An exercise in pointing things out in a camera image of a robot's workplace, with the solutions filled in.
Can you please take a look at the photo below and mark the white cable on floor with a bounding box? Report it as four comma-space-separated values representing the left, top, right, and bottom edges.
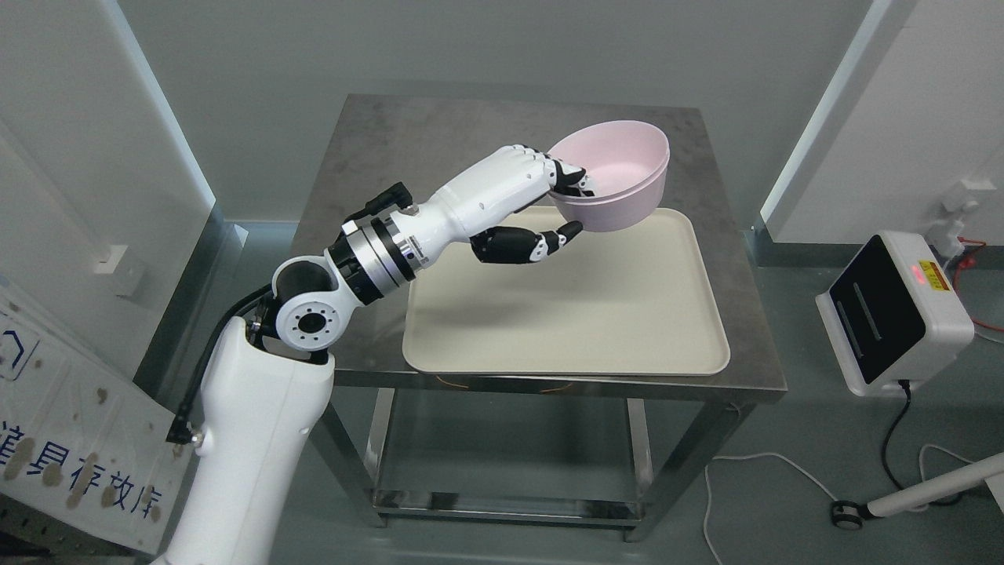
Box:
700, 443, 1004, 565

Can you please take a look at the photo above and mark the black power cable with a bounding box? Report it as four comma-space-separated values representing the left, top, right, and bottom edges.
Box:
880, 380, 966, 507

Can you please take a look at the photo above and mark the white sign with blue text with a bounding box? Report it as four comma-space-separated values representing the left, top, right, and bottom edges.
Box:
1, 279, 191, 554

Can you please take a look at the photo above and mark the white stand leg with caster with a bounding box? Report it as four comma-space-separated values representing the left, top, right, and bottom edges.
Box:
831, 453, 1003, 530

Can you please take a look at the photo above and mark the white wall socket left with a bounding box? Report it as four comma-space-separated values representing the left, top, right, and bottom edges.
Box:
93, 244, 148, 299

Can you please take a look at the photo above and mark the beige plastic tray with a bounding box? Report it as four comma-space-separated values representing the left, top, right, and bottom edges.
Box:
402, 208, 731, 377

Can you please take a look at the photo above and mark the white wall socket right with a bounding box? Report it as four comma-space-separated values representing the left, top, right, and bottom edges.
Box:
926, 177, 1000, 261

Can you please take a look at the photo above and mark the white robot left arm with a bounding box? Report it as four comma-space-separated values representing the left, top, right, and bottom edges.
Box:
155, 183, 416, 564

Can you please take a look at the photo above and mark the white wall socket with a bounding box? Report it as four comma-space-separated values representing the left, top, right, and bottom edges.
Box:
93, 244, 148, 299
926, 177, 1000, 261

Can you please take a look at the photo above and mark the stainless steel table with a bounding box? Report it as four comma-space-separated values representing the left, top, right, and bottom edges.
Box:
292, 94, 788, 542

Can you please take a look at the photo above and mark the pink bowl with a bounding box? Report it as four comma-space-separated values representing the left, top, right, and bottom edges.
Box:
548, 119, 671, 232

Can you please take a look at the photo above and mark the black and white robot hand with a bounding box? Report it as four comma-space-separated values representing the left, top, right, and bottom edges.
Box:
390, 144, 593, 268

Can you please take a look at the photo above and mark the white black box device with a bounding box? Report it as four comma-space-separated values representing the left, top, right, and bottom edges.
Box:
815, 230, 975, 398

